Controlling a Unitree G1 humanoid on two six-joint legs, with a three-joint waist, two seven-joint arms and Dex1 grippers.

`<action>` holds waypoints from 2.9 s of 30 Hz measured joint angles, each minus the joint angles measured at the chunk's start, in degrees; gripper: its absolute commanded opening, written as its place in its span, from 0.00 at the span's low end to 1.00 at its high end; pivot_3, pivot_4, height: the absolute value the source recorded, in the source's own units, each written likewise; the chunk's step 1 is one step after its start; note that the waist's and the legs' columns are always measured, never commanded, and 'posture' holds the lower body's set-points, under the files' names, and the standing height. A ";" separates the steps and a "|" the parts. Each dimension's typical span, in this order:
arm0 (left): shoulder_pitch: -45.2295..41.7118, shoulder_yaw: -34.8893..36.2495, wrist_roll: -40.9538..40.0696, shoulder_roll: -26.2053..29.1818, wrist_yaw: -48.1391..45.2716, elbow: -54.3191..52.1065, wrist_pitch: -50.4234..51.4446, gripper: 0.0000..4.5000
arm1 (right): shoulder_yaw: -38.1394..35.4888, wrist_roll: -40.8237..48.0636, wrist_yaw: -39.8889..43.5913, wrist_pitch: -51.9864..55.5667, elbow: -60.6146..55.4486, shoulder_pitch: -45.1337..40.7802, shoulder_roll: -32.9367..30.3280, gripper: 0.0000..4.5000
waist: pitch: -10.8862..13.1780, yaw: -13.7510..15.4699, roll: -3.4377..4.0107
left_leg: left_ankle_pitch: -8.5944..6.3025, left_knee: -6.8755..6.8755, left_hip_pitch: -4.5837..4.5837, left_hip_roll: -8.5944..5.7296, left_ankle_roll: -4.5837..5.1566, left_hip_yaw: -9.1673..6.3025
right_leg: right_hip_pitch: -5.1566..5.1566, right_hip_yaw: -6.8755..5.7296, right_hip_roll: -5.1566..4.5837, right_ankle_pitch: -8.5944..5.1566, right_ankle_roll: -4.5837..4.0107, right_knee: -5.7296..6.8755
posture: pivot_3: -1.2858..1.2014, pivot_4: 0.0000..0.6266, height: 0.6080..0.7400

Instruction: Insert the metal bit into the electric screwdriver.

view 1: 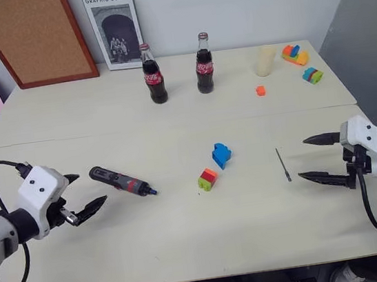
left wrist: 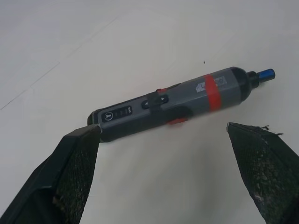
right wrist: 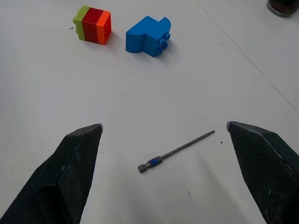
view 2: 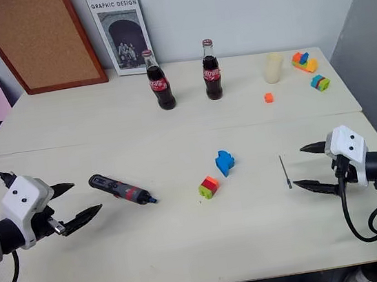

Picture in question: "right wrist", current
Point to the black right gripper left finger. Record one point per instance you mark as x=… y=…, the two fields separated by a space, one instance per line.
x=58 y=186

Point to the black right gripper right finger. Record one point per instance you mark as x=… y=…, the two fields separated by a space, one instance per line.
x=264 y=168

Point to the long screwdriver bit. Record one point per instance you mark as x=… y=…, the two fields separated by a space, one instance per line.
x=153 y=162

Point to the glass cola bottle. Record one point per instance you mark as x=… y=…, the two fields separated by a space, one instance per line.
x=282 y=8

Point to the green red orange brick stack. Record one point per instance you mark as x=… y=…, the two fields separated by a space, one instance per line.
x=92 y=25

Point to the blue toy brick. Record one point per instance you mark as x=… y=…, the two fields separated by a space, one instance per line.
x=140 y=35

